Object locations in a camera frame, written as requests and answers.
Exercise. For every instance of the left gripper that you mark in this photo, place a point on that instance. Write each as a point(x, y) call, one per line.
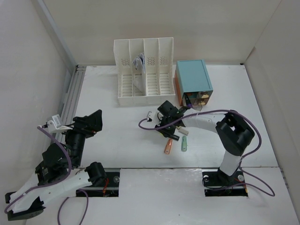
point(87, 125)

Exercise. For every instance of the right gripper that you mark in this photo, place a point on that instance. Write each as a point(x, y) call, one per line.
point(160, 120)

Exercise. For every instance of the yellow capped black highlighter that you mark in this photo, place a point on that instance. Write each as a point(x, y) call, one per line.
point(171, 136)

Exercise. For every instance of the white eraser stick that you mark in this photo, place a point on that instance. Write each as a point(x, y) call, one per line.
point(183, 131)

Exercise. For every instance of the white Canon manual booklet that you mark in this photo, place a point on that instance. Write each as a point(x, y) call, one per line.
point(139, 65)

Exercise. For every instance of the purple capped black highlighter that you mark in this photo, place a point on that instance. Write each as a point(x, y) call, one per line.
point(188, 102)

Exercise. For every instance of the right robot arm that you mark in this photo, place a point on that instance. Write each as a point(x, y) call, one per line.
point(233, 131)

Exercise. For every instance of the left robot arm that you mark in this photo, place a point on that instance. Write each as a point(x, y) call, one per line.
point(51, 178)

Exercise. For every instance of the white file organizer rack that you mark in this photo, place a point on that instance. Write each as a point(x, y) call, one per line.
point(158, 54)

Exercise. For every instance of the green highlighter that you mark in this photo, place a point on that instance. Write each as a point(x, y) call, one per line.
point(184, 145)

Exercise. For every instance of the orange highlighter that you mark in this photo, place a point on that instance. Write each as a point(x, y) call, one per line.
point(168, 147)

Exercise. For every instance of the teal drawer box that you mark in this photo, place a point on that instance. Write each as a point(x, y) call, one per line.
point(191, 76)

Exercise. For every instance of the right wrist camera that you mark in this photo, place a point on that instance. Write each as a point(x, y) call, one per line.
point(150, 116)

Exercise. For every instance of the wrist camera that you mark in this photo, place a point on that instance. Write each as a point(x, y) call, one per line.
point(55, 125)
point(150, 116)

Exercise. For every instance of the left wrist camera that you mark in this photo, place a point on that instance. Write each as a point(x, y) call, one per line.
point(55, 125)

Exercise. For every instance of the aluminium rail frame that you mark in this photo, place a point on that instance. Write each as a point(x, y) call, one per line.
point(72, 87)

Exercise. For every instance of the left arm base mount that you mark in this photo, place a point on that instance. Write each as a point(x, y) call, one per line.
point(106, 183)

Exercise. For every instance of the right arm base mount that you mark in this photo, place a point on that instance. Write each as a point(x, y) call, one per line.
point(218, 184)

